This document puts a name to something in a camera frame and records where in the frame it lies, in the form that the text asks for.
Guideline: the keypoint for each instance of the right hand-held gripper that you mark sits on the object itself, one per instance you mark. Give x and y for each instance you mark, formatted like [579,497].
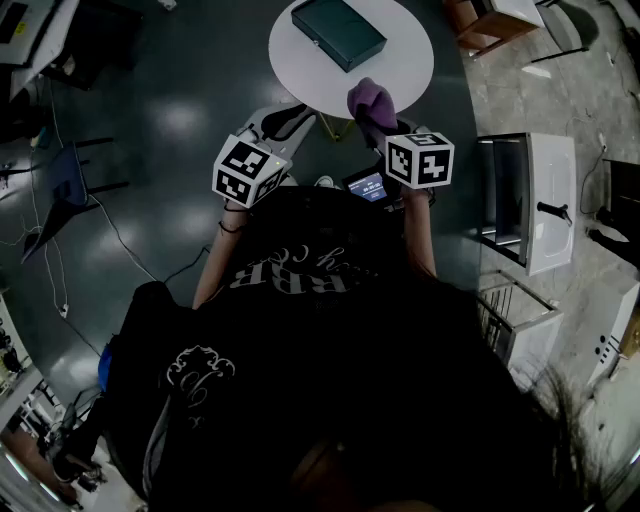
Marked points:
[420,165]

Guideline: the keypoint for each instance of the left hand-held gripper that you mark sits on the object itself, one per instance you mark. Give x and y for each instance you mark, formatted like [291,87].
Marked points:
[245,172]

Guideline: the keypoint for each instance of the purple cloth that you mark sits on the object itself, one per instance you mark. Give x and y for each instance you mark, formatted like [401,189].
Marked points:
[372,102]

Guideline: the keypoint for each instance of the dark green case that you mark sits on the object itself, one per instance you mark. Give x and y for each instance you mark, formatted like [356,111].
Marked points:
[340,35]

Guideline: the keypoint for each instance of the person's left forearm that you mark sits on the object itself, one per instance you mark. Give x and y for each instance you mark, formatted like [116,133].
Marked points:
[220,260]

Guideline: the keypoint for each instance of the person's right forearm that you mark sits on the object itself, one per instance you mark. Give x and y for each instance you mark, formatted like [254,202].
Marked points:
[417,235]

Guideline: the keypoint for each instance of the yellow table base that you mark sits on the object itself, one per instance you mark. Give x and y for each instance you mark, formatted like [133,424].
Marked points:
[332,131]

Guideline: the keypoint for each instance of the small screen device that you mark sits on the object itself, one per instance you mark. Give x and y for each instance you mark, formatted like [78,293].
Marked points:
[370,189]

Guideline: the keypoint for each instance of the person's white shoe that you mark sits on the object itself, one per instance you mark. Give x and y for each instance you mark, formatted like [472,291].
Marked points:
[325,181]

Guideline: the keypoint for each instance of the black wrist band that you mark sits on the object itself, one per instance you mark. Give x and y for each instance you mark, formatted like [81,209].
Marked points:
[235,209]
[230,229]

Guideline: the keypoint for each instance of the white sink cabinet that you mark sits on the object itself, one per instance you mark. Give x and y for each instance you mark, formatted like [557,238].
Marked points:
[550,170]

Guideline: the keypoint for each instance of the black faucet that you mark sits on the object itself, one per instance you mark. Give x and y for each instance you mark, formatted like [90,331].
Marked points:
[555,210]

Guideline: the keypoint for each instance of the black cabinet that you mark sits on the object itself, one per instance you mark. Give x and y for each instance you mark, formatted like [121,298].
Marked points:
[100,40]

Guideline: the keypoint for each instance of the grey chair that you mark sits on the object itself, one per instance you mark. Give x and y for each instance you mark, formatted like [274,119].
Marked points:
[567,25]

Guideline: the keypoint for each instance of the blue chair with black legs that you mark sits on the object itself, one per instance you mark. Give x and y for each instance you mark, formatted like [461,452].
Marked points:
[67,192]

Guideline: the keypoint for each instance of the person's black printed shirt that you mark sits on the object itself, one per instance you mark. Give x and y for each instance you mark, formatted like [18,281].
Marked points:
[320,360]

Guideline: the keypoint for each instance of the white desk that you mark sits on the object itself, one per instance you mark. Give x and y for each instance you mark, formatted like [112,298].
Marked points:
[35,40]

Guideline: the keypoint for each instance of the white appliance with buttons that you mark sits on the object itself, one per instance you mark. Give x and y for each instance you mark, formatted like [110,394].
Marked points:
[612,335]

